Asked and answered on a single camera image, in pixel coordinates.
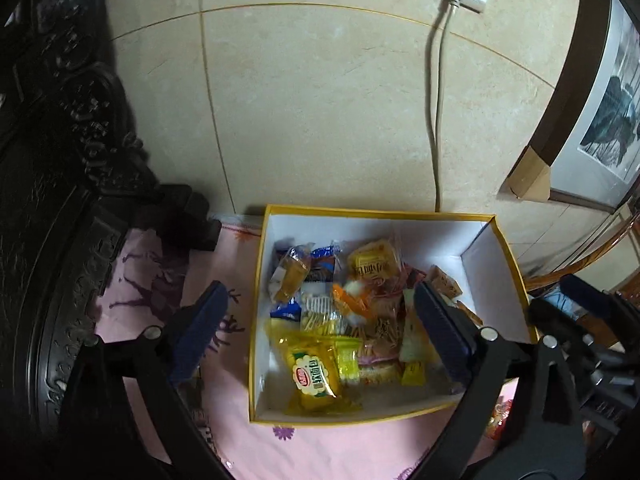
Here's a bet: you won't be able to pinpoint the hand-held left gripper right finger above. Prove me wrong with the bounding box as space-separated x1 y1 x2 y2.
414 281 586 480

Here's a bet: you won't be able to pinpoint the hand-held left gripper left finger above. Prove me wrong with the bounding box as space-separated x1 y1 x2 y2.
60 280 236 480

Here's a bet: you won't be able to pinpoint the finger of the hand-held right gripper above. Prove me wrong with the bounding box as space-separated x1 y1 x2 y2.
559 274 640 323
529 297 601 356

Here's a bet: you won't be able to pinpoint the small brown snack packet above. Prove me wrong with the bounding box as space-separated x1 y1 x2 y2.
425 265 463 301

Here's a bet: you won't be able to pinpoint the small yellow snack packet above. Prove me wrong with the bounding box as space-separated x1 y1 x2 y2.
400 360 428 387

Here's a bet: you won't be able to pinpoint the clear packet thin sticks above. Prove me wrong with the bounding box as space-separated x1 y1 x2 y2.
350 305 406 361

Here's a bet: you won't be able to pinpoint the pink red snack packet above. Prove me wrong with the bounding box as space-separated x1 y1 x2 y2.
357 355 406 387

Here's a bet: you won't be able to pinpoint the blue white snack packet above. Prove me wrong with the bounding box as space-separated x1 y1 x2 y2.
270 300 306 322

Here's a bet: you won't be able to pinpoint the orange white snack packet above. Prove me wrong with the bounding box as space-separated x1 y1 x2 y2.
332 280 381 321

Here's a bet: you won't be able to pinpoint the orange-yellow snack packet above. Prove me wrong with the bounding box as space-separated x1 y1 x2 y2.
345 240 406 286

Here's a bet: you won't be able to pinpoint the clear packet amber snack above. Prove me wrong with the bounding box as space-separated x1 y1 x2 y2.
270 245 313 306

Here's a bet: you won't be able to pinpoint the yellow cardboard box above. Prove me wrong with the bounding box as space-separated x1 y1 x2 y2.
248 204 541 427

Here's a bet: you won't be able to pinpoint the yellow cake packet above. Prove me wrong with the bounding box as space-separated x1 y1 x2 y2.
265 320 363 416

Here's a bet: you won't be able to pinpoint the white striped snack packet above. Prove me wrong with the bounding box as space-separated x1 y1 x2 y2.
300 295 351 336

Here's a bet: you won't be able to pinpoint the pink printed cloth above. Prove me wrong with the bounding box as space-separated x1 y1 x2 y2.
92 212 521 480

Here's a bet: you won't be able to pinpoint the red orange snack packet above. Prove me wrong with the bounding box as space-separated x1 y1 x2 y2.
482 395 516 441

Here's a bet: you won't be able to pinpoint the cardboard corner protector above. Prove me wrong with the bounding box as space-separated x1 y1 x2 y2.
506 144 552 204

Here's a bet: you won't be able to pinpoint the framed picture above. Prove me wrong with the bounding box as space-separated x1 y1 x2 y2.
530 0 640 213

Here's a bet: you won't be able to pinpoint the dark carved wooden furniture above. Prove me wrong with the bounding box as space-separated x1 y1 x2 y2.
0 0 223 480

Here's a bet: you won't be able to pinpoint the brown wooden furniture frame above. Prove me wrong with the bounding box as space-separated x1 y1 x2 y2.
520 207 640 291

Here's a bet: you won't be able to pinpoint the white power cable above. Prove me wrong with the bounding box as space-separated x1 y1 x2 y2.
425 2 458 213

